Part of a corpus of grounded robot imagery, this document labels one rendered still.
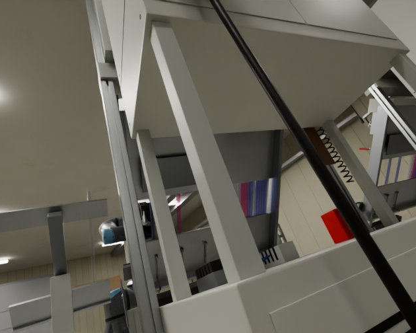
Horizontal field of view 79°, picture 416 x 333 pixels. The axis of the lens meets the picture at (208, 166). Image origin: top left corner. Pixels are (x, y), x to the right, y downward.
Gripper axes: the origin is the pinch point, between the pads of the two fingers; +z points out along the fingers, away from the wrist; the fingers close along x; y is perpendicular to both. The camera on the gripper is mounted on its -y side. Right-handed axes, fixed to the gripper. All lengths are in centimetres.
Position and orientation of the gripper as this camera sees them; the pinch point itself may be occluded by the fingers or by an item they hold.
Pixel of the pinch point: (152, 224)
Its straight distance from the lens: 105.8
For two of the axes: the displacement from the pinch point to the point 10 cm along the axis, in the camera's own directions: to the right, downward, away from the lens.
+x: 9.0, -1.1, 4.2
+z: 4.2, -0.4, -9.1
